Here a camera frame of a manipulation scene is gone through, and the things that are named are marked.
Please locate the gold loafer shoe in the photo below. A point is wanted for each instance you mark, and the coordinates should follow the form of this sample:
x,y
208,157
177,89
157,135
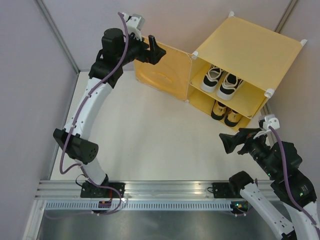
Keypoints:
x,y
218,110
232,118

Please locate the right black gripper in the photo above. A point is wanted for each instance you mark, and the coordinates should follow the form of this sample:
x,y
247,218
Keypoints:
x,y
229,141

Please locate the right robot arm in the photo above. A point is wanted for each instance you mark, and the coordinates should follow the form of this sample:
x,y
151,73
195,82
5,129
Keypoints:
x,y
292,188

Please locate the yellow plastic shoe cabinet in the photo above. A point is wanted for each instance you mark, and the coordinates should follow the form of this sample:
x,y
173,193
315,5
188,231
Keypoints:
x,y
257,55

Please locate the yellow cabinet door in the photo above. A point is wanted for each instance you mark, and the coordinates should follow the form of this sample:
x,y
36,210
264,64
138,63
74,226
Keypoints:
x,y
170,75

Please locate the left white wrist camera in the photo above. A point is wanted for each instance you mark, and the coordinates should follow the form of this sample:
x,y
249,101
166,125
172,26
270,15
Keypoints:
x,y
134,24

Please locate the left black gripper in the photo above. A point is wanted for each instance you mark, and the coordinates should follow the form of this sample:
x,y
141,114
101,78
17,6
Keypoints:
x,y
154,54

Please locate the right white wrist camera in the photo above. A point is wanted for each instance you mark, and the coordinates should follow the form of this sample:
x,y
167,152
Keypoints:
x,y
266,122

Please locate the aluminium corner post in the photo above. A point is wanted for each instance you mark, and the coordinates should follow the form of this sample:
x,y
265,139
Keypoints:
x,y
286,15
57,34

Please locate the white black sneaker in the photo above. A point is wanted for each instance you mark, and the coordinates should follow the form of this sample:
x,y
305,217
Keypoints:
x,y
211,79
229,87

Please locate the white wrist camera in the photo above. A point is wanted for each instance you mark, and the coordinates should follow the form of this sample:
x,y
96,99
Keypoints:
x,y
134,24
266,122

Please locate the white slotted cable duct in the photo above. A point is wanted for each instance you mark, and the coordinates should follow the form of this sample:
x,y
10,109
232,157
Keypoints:
x,y
140,205

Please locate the right aluminium corner post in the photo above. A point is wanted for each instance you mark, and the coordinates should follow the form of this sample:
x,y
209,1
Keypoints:
x,y
286,15

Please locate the left aluminium corner post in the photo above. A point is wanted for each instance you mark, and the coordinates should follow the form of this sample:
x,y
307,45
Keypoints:
x,y
57,34

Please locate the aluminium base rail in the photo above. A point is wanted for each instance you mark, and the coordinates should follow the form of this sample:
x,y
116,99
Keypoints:
x,y
132,191

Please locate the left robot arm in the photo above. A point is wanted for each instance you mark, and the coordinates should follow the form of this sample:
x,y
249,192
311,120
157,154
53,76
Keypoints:
x,y
65,138

